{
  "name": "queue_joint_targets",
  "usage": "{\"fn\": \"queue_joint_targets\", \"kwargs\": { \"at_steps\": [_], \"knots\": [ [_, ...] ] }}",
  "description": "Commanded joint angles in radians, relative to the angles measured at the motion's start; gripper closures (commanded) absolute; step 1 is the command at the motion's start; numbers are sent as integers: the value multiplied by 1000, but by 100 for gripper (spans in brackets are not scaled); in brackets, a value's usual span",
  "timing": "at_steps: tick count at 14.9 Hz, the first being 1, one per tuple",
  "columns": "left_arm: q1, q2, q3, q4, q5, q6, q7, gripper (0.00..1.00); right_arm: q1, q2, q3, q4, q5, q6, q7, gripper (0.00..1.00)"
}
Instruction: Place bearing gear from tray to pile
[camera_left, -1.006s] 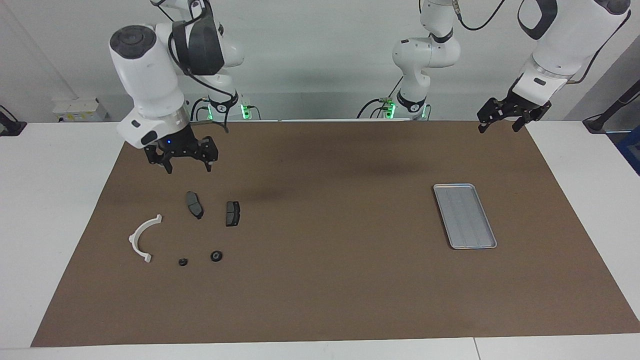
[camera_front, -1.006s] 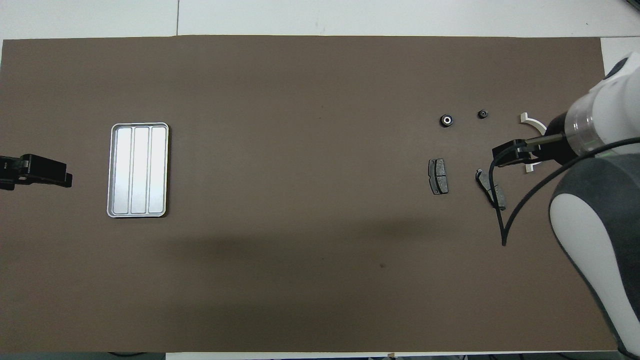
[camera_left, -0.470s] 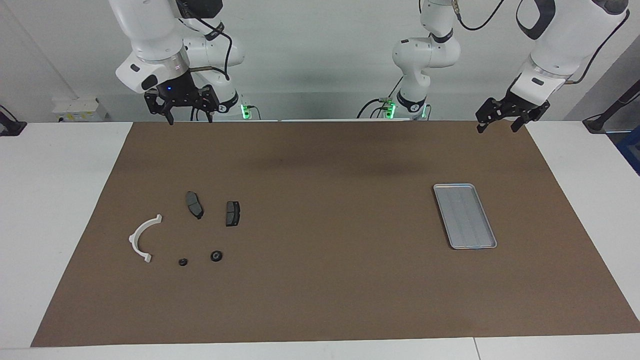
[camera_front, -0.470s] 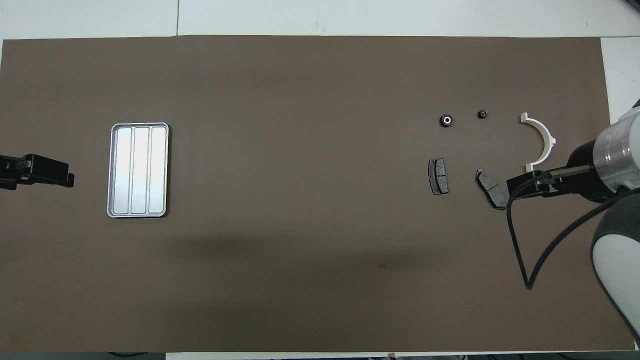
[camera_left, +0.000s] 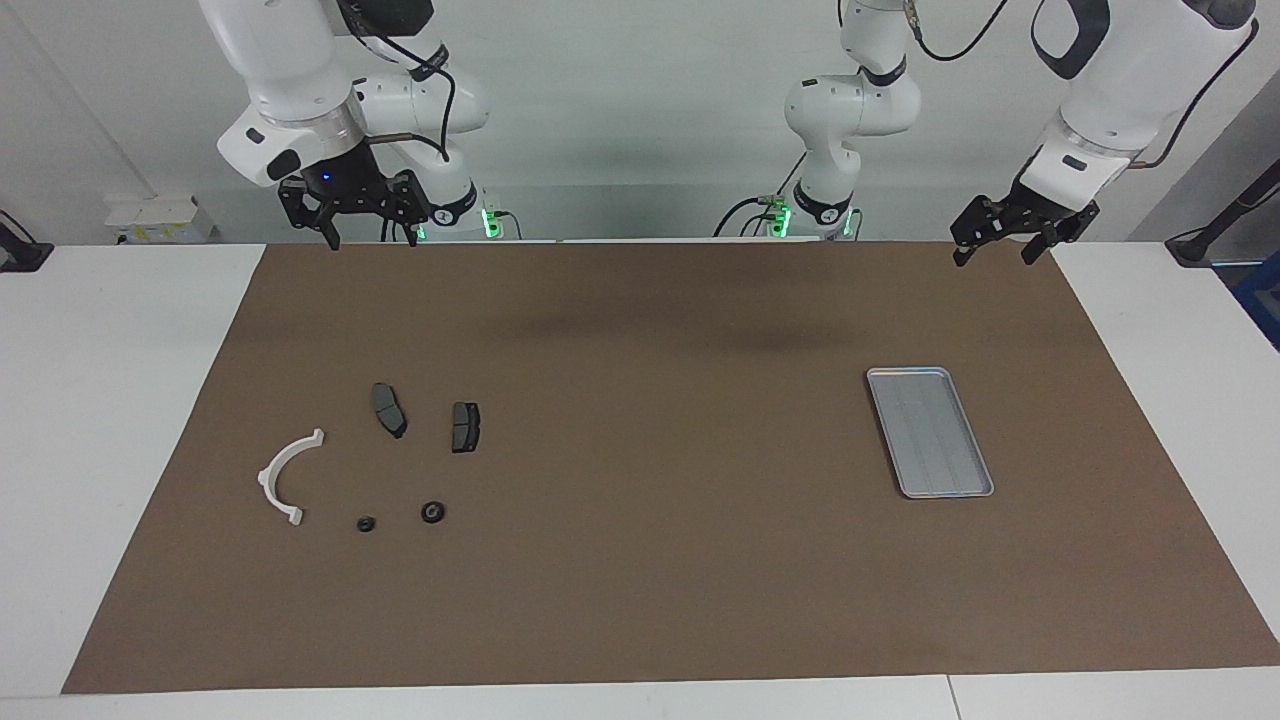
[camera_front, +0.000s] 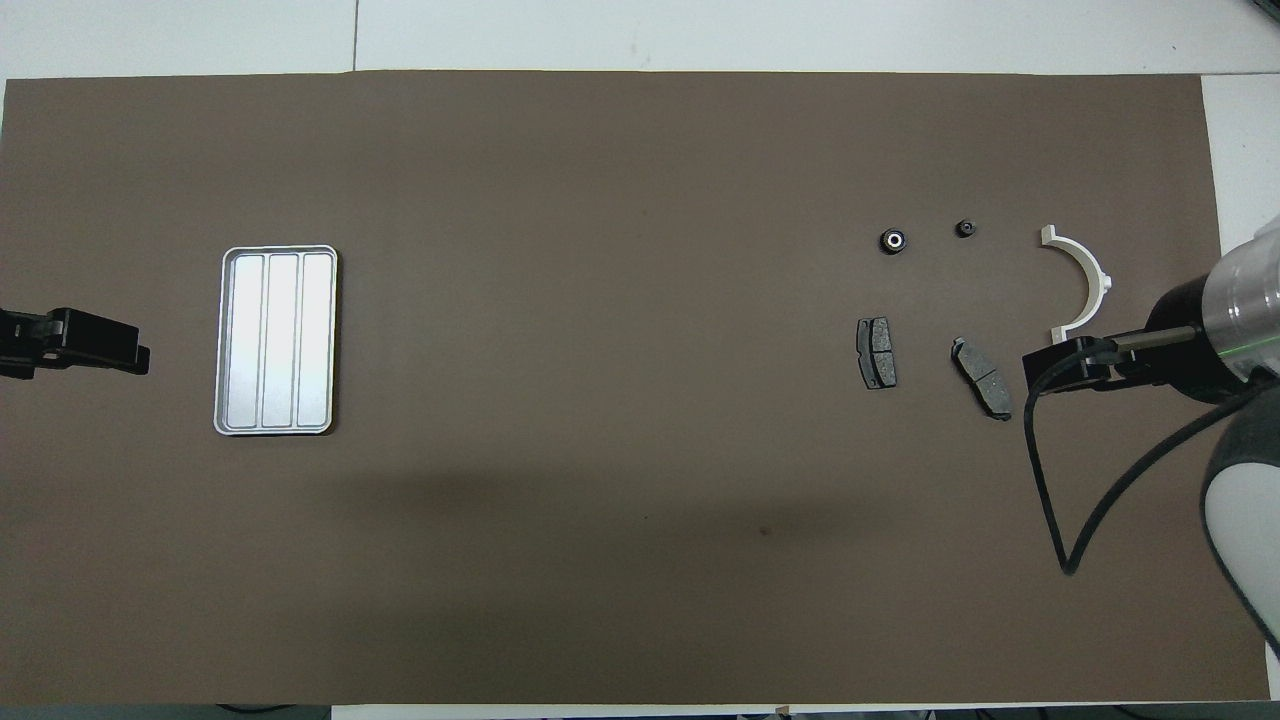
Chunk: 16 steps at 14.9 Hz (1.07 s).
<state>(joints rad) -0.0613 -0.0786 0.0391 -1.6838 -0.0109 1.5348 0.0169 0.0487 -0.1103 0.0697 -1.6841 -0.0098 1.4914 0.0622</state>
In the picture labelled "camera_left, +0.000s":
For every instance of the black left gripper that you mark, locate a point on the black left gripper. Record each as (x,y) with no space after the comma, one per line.
(1045,208)

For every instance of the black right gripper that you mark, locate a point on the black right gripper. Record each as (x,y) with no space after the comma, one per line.
(345,188)

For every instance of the large black bearing gear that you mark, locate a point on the large black bearing gear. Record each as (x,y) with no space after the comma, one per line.
(432,512)

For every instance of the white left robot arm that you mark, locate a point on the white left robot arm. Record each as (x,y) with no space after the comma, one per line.
(850,110)

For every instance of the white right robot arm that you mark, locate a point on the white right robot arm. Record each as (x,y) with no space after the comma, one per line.
(280,60)

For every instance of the silver metal tray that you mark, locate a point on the silver metal tray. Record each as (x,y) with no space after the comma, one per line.
(930,430)

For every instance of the white power strip box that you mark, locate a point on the white power strip box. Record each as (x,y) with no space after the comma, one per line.
(160,220)

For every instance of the curved dark brake pad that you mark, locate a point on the curved dark brake pad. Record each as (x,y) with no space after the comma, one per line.
(388,408)

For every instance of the rectangular dark brake pad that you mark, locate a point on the rectangular dark brake pad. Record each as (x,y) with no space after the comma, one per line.
(465,428)

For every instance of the blue crate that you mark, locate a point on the blue crate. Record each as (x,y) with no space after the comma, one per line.
(1265,300)

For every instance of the brown table mat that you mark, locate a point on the brown table mat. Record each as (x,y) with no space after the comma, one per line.
(640,580)

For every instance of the white curved plastic bracket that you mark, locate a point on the white curved plastic bracket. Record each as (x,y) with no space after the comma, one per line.
(265,480)

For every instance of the black clamp mount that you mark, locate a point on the black clamp mount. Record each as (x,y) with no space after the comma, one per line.
(25,255)

